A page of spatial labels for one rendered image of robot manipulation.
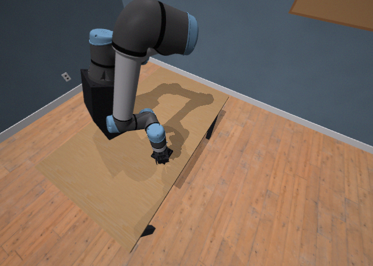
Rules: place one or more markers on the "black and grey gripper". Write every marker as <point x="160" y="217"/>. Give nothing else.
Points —
<point x="163" y="154"/>

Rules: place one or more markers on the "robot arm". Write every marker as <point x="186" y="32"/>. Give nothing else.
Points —
<point x="141" y="26"/>

